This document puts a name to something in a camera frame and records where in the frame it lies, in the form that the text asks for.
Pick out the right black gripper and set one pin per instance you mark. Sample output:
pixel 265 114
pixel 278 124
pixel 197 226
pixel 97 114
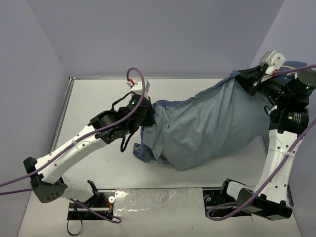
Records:
pixel 250 78

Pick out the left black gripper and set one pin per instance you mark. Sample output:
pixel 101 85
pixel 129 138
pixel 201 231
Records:
pixel 149 114

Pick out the blue patterned pillowcase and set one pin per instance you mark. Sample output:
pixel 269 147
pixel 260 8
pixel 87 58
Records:
pixel 215 122

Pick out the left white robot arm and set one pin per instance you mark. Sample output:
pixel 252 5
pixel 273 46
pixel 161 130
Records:
pixel 49 181

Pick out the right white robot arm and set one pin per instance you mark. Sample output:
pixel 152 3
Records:
pixel 288 92

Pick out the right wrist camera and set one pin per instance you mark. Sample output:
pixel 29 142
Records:
pixel 272 61

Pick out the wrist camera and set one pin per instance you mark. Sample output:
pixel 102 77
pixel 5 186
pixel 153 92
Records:
pixel 272 61
pixel 136 86

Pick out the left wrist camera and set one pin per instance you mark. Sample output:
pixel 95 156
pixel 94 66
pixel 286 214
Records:
pixel 136 86

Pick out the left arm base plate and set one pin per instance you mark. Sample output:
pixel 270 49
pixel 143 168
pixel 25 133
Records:
pixel 104 206

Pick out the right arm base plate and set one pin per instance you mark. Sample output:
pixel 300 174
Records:
pixel 212 197

